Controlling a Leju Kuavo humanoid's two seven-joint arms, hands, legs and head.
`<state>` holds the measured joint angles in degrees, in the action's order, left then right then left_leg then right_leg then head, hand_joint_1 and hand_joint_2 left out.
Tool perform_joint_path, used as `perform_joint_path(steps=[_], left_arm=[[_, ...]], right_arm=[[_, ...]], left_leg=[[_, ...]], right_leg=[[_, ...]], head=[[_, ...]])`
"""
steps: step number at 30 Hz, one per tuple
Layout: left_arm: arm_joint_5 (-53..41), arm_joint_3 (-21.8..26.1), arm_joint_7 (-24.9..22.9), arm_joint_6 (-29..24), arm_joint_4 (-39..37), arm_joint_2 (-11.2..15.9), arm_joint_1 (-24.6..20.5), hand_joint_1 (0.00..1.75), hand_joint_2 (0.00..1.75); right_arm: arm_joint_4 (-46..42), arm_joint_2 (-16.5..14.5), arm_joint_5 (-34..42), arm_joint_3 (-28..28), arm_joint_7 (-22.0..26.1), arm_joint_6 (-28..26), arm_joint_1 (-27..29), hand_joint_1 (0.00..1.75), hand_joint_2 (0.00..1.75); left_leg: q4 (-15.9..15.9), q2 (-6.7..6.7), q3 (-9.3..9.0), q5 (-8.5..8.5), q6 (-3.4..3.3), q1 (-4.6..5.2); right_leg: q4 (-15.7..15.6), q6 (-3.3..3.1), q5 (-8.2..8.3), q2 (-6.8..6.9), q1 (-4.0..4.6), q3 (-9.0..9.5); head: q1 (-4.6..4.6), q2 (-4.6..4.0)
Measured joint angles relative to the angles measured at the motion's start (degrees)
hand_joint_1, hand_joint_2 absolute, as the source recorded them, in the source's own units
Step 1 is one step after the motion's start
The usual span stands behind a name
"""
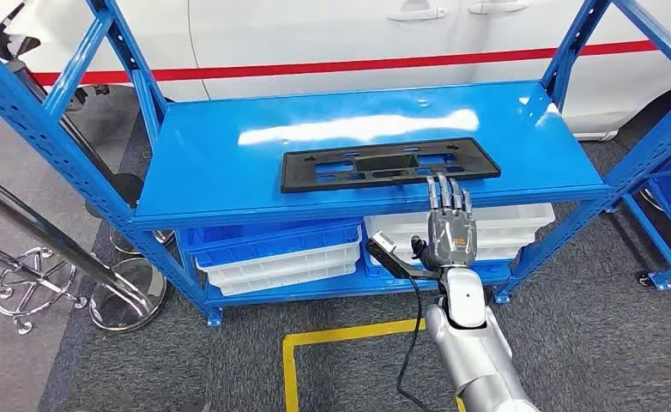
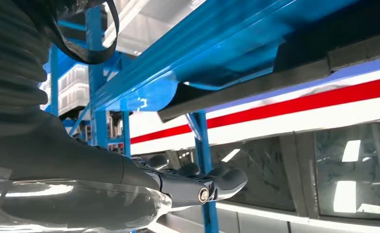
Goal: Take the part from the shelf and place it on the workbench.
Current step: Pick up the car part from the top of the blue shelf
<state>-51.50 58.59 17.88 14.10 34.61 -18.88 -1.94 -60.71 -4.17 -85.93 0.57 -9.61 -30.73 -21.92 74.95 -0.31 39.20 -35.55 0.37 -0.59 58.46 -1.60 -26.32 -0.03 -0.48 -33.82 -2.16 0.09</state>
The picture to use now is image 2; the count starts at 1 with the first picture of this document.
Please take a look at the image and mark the blue metal shelf rack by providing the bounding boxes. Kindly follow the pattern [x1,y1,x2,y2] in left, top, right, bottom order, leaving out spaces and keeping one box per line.
[43,19,92,137]
[85,0,363,233]

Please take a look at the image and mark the white plastic bin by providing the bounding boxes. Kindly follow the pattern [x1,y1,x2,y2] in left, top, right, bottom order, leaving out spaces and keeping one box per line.
[58,84,91,117]
[58,64,89,94]

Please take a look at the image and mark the white car with red stripe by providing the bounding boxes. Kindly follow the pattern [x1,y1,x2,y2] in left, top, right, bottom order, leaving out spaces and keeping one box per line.
[129,54,380,233]

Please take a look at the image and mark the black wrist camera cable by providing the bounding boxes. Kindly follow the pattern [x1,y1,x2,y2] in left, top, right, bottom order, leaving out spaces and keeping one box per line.
[45,0,120,65]

